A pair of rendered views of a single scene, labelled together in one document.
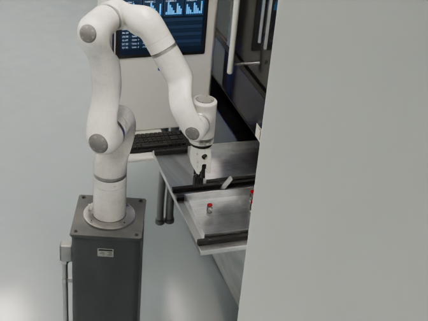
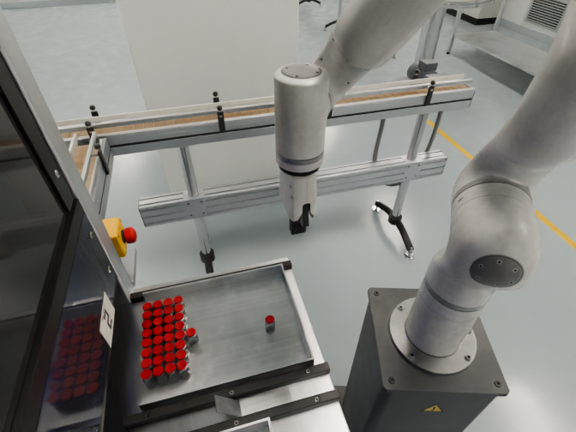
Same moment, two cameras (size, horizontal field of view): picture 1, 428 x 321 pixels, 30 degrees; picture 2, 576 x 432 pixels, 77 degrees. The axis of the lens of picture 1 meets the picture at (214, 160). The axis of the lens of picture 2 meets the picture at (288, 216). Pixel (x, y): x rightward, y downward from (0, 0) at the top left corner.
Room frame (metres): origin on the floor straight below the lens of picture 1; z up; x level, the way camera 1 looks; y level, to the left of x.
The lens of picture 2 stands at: (2.87, 0.08, 1.62)
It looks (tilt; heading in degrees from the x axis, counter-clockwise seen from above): 42 degrees down; 185
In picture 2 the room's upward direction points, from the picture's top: straight up
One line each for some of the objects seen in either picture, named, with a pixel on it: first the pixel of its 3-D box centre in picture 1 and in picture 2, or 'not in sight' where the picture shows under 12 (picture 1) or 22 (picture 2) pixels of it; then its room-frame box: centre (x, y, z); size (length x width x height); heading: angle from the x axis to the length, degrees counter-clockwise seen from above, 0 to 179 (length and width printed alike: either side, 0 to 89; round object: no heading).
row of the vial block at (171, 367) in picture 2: not in sight; (171, 338); (2.50, -0.21, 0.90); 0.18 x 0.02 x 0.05; 20
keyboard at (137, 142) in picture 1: (158, 141); not in sight; (3.07, 0.25, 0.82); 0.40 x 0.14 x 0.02; 111
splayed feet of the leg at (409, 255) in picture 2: not in sight; (393, 223); (1.18, 0.59, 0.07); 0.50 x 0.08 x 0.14; 21
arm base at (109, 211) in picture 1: (109, 195); (442, 311); (2.41, 0.37, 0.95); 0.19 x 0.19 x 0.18
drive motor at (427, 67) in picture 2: not in sight; (429, 76); (0.95, 0.64, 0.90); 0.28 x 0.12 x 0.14; 21
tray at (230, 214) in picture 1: (237, 212); (222, 327); (2.46, -0.11, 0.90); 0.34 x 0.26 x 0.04; 110
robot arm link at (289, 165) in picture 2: (201, 138); (299, 153); (2.33, 0.05, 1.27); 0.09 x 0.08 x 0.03; 21
